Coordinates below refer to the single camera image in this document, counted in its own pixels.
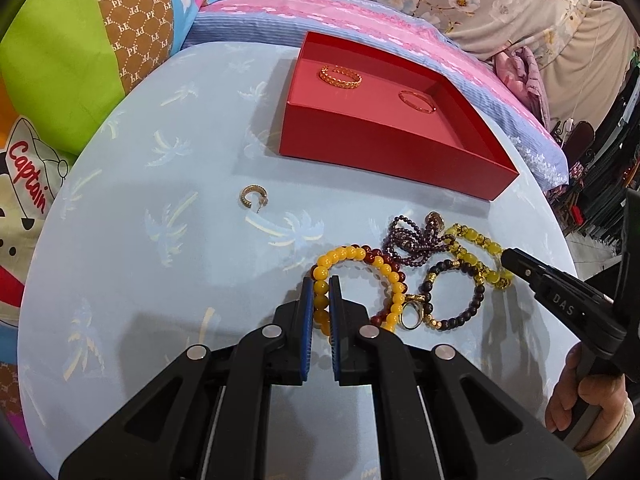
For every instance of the colourful monkey cartoon quilt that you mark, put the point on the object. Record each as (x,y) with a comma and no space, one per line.
(65,65)

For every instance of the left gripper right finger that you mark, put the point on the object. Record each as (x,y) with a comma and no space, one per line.
(437,416)

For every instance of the purple garnet bead strand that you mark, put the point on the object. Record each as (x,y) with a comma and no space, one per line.
(410,244)

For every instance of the pink and blue pillow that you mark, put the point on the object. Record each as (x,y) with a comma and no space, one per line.
(286,22)

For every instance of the grey floral blanket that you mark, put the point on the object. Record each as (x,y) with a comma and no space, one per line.
(583,47)

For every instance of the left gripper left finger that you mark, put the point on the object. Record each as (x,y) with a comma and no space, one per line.
(205,415)

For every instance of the right hand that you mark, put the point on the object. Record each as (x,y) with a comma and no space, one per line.
(606,392)

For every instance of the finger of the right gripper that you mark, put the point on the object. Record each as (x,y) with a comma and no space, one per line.
(561,293)

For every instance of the gold twisted bangle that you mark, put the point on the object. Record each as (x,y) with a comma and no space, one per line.
(340,77)

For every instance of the gold hoop earring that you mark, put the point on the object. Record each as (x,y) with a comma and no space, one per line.
(254,196)

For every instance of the thin rose gold bangle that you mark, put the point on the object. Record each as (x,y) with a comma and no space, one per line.
(420,102)

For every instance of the pink purple folded cloth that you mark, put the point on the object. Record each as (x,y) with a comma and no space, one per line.
(519,72)

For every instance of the red jewelry tray box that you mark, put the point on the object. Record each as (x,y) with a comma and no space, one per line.
(369,128)

